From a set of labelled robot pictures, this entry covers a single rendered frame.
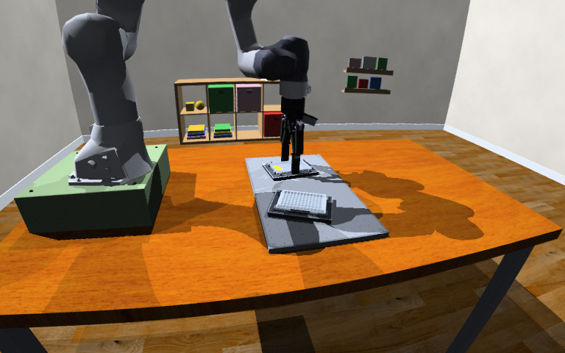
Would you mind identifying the clear rectangular plastic lid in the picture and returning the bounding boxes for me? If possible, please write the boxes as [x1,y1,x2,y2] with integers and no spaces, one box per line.
[269,160,311,175]

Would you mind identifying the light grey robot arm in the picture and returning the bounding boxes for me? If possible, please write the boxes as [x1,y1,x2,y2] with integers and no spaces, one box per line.
[62,0,311,185]

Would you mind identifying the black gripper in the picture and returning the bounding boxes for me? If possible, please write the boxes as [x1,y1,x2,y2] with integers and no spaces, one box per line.
[280,96,305,174]

